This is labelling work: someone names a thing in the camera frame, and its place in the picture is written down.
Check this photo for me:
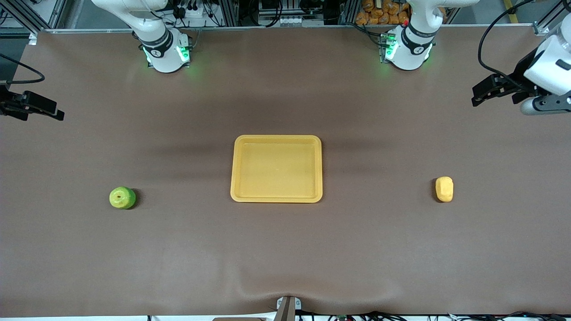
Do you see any yellow potato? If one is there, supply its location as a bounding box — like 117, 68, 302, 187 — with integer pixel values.
435, 176, 454, 203

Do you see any green apple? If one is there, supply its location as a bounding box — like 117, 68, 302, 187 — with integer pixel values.
109, 186, 137, 210

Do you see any yellow plastic tray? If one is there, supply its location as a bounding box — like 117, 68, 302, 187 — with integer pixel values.
230, 135, 323, 204

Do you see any orange bread pile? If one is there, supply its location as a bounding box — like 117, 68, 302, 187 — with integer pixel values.
356, 0, 411, 26

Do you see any white power strip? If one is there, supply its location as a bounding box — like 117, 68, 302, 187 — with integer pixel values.
172, 4, 207, 19

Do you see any grey control box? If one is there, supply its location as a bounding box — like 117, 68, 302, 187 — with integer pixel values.
258, 0, 325, 26

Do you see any brown table mat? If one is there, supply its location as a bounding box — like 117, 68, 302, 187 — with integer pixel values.
0, 25, 571, 318

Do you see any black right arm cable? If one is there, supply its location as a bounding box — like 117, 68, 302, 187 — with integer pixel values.
0, 53, 46, 85

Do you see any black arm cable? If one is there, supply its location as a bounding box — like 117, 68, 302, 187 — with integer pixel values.
0, 53, 46, 85
478, 0, 536, 92

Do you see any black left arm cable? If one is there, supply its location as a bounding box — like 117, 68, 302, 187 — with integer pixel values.
478, 0, 536, 92

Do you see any aluminium frame post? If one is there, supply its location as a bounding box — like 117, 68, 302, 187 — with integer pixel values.
218, 0, 240, 27
338, 0, 360, 25

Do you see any silver table edge rail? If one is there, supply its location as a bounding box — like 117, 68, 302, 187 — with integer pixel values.
44, 25, 536, 33

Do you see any grey metal clamp bracket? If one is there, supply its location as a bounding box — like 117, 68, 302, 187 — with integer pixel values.
274, 296, 302, 321

